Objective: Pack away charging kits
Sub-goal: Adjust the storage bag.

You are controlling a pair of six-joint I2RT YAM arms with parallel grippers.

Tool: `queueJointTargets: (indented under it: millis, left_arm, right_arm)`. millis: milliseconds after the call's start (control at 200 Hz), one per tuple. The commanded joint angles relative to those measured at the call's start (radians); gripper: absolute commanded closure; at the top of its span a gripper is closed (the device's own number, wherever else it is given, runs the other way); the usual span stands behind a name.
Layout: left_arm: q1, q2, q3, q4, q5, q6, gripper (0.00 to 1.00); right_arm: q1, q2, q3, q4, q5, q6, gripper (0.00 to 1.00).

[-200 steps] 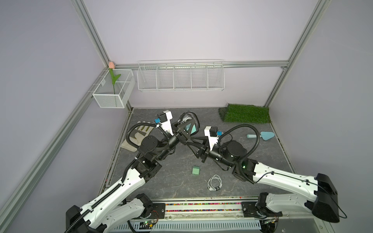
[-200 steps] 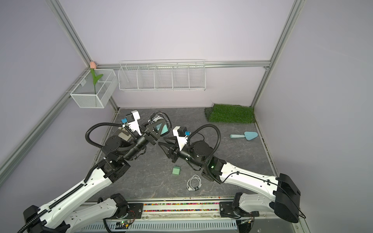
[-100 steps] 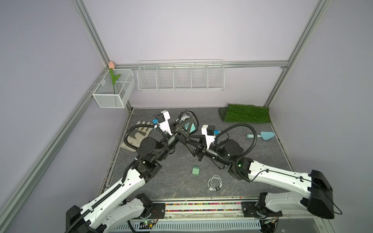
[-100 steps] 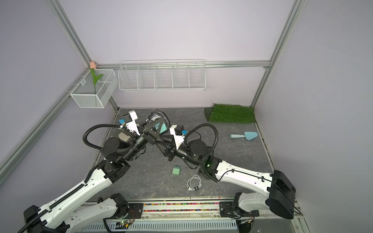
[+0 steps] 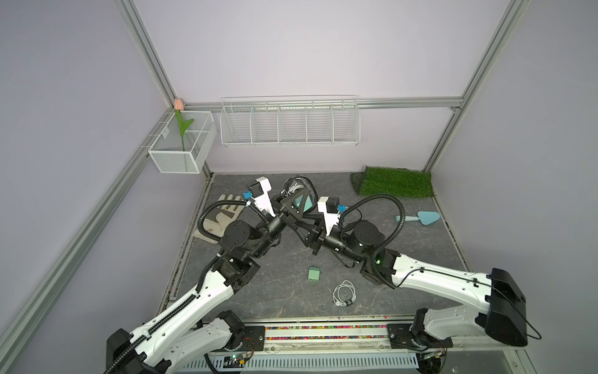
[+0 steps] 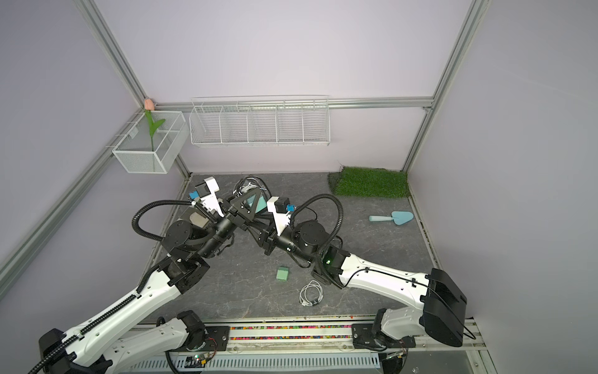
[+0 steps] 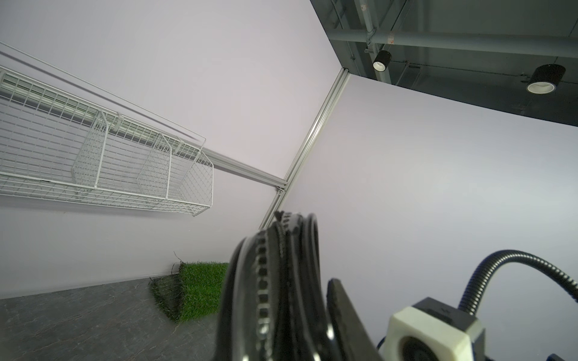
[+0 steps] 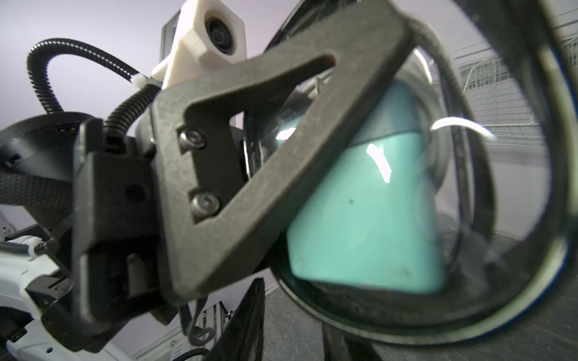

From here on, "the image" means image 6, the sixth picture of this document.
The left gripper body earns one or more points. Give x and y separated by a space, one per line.
224 227

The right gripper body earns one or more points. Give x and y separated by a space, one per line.
272 241

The teal charger cube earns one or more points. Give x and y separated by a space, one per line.
256 202

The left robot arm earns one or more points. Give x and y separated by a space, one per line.
99 345

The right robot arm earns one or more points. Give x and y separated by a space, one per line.
432 303

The beige work glove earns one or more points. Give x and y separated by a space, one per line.
190 214

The green charger cube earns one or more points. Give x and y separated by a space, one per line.
282 273

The green artificial grass mat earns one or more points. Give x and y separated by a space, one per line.
369 182

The white mesh box basket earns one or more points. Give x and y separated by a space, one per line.
134 153

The teal garden trowel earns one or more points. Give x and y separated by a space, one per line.
397 217

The artificial pink tulip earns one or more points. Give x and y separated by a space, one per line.
153 125

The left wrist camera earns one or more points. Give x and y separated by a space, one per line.
205 195

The white wire shelf basket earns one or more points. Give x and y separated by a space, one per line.
260 120

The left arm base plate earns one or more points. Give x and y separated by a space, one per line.
210 339

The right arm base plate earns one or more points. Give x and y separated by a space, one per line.
366 336

